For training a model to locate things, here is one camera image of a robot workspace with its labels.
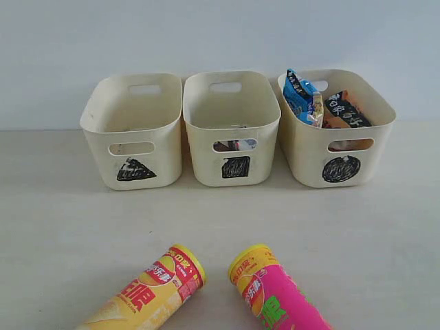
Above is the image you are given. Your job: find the purple small box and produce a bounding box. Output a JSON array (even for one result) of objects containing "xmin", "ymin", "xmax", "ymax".
[{"xmin": 213, "ymin": 140, "xmax": 239, "ymax": 152}]

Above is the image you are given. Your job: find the blue instant noodle bag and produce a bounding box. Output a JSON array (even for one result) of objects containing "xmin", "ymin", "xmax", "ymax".
[{"xmin": 283, "ymin": 69, "xmax": 325, "ymax": 128}]

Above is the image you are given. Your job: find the yellow Lays chip can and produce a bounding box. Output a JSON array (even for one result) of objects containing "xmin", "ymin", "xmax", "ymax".
[{"xmin": 77, "ymin": 244, "xmax": 206, "ymax": 329}]

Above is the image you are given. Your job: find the orange instant noodle bag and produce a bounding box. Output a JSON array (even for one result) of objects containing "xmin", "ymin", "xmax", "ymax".
[{"xmin": 322, "ymin": 89, "xmax": 375, "ymax": 153}]

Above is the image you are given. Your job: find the pink Lays chip can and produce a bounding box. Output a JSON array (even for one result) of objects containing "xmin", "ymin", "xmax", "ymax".
[{"xmin": 228, "ymin": 244, "xmax": 332, "ymax": 330}]

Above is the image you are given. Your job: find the blue white milk carton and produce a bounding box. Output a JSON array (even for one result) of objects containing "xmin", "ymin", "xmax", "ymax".
[{"xmin": 236, "ymin": 139, "xmax": 257, "ymax": 151}]

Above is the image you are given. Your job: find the cream bin square mark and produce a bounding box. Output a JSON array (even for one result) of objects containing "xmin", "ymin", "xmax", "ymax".
[{"xmin": 183, "ymin": 71, "xmax": 281, "ymax": 187}]

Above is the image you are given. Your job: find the cream bin triangle mark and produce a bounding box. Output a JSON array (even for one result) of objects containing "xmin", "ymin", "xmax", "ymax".
[{"xmin": 80, "ymin": 73, "xmax": 183, "ymax": 190}]

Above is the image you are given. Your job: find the cream bin circle mark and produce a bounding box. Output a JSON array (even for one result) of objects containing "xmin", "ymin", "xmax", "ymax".
[{"xmin": 276, "ymin": 69, "xmax": 396, "ymax": 188}]

